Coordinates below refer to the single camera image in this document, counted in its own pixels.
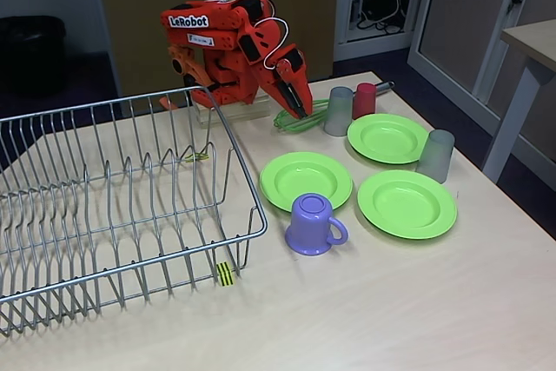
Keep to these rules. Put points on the brown pin board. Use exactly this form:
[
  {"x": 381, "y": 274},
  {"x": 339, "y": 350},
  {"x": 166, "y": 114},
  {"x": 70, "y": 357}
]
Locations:
[{"x": 130, "y": 19}]

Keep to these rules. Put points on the grey translucent plastic cup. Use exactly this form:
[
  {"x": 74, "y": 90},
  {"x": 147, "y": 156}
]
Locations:
[
  {"x": 435, "y": 158},
  {"x": 339, "y": 112}
]

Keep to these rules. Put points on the yellow black striped tape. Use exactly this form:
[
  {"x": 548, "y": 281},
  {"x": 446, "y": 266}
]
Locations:
[
  {"x": 226, "y": 275},
  {"x": 197, "y": 157}
]

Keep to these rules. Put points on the white cabinet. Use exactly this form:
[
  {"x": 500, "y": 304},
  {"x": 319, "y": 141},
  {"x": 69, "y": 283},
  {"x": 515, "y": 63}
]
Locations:
[{"x": 460, "y": 19}]

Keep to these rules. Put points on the black trash bin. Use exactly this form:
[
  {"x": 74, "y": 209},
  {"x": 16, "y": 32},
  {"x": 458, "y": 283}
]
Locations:
[{"x": 30, "y": 54}]

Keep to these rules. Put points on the red plastic cup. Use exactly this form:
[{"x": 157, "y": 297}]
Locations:
[{"x": 365, "y": 101}]

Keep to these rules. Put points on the orange table clamp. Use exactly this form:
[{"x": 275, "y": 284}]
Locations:
[{"x": 180, "y": 62}]

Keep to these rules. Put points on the beige side table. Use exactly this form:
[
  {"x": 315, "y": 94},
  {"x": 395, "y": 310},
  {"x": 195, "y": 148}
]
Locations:
[{"x": 534, "y": 36}]

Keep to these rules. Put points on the green plastic plate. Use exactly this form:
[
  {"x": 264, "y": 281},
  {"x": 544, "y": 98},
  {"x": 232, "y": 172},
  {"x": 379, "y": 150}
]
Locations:
[
  {"x": 386, "y": 138},
  {"x": 304, "y": 175},
  {"x": 406, "y": 206}
]

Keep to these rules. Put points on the black cabinet lock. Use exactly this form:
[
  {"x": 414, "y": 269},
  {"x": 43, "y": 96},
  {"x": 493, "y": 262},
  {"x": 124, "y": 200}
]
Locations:
[{"x": 515, "y": 1}]

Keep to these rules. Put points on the wooden base block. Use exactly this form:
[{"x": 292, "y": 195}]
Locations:
[{"x": 256, "y": 110}]

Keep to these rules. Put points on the purple plastic mug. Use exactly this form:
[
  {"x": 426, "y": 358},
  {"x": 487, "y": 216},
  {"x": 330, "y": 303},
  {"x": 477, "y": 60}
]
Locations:
[{"x": 310, "y": 223}]

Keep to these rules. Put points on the red orange robot arm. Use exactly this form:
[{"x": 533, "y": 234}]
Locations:
[{"x": 226, "y": 19}]

